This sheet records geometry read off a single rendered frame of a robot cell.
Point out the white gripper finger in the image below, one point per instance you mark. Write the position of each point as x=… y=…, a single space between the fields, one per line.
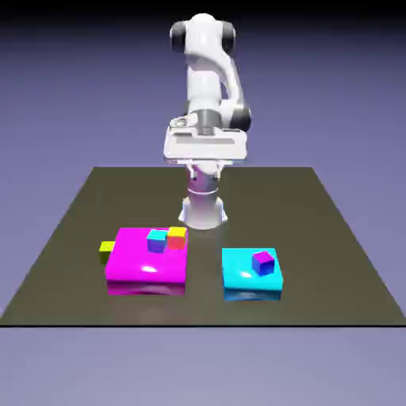
x=193 y=169
x=214 y=171

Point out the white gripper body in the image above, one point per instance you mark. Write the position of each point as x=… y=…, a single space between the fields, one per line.
x=206 y=147

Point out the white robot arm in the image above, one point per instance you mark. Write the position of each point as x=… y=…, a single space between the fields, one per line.
x=203 y=79

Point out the small yellow and red cube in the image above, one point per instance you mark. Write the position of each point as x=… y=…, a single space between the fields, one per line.
x=176 y=238

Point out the small cyan cube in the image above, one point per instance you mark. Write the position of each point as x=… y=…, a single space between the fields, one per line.
x=157 y=241

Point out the small purple and blue cube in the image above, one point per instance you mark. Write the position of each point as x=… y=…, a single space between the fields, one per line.
x=263 y=263

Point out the small yellow-green cube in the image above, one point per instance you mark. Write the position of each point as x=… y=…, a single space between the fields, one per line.
x=106 y=249

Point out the large magenta box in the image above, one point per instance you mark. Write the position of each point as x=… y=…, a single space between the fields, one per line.
x=147 y=260

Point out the large cyan box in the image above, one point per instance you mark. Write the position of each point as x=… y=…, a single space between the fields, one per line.
x=247 y=279

